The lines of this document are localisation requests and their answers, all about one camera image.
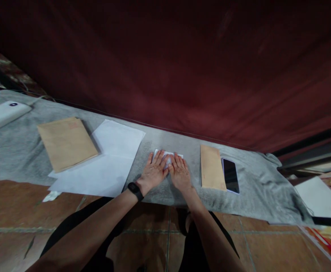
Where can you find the person's right hand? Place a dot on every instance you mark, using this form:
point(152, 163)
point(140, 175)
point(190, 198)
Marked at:
point(181, 175)

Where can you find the person's left hand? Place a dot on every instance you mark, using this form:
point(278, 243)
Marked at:
point(152, 174)

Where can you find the person's right fingers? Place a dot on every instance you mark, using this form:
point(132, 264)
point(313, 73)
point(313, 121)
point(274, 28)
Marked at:
point(180, 162)

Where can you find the person's left thumb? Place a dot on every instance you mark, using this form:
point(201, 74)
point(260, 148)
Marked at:
point(166, 170)

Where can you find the person's left fingers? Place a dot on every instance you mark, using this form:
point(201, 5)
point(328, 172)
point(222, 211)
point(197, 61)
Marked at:
point(157, 159)

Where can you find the person's right thumb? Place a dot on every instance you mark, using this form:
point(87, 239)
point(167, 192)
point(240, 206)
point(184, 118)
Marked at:
point(170, 169)

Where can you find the brown envelope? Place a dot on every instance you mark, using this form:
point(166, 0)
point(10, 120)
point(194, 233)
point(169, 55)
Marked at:
point(212, 167)

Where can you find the white paper sheet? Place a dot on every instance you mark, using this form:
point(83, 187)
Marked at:
point(117, 138)
point(97, 177)

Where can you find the black smartphone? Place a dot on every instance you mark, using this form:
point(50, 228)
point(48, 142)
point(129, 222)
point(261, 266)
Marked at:
point(230, 175)

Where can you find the grey cloth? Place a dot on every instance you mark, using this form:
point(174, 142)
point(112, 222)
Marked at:
point(253, 192)

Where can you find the person's legs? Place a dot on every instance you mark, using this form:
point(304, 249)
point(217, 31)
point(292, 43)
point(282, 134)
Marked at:
point(199, 249)

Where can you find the dark red curtain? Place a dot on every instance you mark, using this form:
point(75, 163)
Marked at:
point(182, 70)

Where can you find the stack of brown envelopes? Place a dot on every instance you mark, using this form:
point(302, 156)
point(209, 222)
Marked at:
point(67, 143)

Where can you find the crumpled white paper scrap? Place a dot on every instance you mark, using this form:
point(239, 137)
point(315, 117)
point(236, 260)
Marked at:
point(50, 197)

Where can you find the white flat box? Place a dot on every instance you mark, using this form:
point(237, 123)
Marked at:
point(321, 197)

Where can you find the white power bank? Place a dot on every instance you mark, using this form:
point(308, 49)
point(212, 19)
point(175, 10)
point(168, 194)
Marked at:
point(3, 114)

